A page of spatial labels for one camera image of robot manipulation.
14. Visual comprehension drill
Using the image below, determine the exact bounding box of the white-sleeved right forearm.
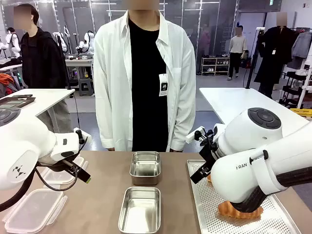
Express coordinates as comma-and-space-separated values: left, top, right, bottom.
95, 97, 117, 150

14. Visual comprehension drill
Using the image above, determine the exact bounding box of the person in black clothes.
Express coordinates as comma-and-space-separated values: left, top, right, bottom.
13, 3, 69, 90

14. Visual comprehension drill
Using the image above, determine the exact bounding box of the yellow crate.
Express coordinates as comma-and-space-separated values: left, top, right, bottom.
289, 108, 312, 119

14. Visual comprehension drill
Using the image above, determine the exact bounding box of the brown flat tray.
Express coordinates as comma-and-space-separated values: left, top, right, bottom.
0, 94, 37, 110

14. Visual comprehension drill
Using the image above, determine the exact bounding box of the grey step stool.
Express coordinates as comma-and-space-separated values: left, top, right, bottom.
78, 78, 95, 97

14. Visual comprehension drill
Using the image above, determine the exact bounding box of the white shoe rack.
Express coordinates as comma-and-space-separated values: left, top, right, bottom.
200, 57, 231, 76

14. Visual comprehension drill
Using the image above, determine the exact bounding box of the black right arm cable sleeve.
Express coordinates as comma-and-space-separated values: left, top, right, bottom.
230, 166, 312, 213

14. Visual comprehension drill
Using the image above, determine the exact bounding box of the perforated metal baking tray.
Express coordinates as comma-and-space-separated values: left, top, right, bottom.
187, 159, 303, 234

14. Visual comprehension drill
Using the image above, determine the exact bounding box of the translucent plastic container lid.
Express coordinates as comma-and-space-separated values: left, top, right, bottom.
40, 156, 89, 186
4, 188, 68, 234

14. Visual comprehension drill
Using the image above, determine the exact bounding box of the rectangular steel container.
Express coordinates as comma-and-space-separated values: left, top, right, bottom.
117, 187, 162, 234
129, 151, 162, 185

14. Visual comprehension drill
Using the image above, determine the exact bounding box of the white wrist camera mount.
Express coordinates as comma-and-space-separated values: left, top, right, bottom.
73, 127, 92, 145
186, 126, 206, 144

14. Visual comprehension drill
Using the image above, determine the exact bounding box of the black hanging cable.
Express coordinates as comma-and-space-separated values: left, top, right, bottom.
69, 94, 81, 130

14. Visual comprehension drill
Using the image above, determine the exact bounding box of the white-sleeved left forearm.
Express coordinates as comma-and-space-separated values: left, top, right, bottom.
170, 97, 196, 151

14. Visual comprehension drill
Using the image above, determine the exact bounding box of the grey hanging garment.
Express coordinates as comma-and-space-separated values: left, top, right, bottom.
287, 31, 312, 70

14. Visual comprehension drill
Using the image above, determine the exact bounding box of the white black hanging badge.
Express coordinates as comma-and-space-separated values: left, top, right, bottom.
158, 73, 169, 98

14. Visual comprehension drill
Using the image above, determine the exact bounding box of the person in white shirt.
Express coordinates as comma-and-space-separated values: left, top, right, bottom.
93, 0, 197, 153

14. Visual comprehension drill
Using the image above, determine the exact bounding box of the orange cloth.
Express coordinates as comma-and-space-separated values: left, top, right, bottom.
0, 73, 16, 96

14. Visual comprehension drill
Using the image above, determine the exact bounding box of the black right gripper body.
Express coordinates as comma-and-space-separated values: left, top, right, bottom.
197, 129, 221, 169

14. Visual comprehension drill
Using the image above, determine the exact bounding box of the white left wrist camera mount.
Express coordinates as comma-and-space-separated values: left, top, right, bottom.
73, 127, 92, 145

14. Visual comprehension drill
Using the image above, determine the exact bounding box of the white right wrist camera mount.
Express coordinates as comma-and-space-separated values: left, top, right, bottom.
186, 126, 206, 144

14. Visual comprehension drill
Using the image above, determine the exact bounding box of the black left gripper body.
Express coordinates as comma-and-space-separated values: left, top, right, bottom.
60, 158, 83, 176

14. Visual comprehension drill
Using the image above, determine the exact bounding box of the black rolling cart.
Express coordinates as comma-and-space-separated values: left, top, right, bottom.
278, 71, 311, 109

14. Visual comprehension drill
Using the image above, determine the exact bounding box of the person in beige top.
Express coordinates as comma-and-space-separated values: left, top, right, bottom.
227, 25, 249, 81

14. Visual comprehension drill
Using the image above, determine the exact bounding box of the black pole stand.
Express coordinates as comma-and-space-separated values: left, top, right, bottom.
245, 27, 266, 89

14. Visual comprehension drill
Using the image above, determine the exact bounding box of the grey background workbench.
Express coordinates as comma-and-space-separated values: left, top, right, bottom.
64, 58, 95, 81

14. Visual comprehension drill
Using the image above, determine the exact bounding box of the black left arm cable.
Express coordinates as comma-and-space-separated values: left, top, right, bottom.
0, 136, 88, 213

